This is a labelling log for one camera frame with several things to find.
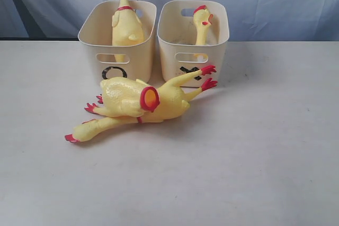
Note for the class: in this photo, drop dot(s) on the headless yellow chicken body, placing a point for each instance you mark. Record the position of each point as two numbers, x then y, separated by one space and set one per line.
125 97

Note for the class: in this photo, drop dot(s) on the yellow rubber chicken front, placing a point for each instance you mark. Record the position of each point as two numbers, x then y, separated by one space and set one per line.
126 26

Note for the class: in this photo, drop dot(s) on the yellow rubber chicken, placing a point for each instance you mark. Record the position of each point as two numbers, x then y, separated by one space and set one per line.
173 103
126 26

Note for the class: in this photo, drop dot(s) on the detached yellow chicken head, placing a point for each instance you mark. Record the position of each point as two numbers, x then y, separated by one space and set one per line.
202 18

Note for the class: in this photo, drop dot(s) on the yellow rubber chicken rear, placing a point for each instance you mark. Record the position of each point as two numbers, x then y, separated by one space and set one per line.
173 103

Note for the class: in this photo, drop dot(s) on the cream bin marked X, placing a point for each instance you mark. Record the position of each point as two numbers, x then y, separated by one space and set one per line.
177 36

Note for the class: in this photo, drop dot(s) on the cream bin marked O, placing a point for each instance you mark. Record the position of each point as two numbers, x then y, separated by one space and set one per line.
107 61

